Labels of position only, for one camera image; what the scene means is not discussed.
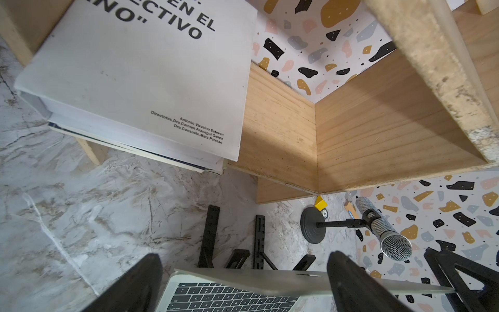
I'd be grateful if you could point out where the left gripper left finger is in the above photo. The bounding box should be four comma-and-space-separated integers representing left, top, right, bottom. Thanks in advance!
83, 253, 162, 312

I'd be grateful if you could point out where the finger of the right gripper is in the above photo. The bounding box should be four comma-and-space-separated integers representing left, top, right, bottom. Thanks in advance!
424, 248, 498, 311

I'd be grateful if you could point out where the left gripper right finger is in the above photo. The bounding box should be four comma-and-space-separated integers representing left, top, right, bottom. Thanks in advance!
327, 252, 410, 312

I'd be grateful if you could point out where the silver laptop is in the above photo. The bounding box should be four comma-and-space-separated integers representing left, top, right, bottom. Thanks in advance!
155, 268, 456, 312

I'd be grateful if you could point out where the black folding laptop stand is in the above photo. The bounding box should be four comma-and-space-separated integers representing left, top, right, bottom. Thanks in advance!
197, 205, 317, 272

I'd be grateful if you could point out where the tan wooden piece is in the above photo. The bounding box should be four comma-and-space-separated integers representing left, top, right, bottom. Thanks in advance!
344, 201, 359, 219

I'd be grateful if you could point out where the yellow block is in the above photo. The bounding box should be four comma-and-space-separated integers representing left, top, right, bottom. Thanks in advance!
314, 196, 328, 211

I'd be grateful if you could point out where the wooden shelf unit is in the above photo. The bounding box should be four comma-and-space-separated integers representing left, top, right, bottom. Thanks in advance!
1, 1, 498, 203

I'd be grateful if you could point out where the white book black text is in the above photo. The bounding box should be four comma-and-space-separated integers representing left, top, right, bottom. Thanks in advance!
15, 1, 257, 172

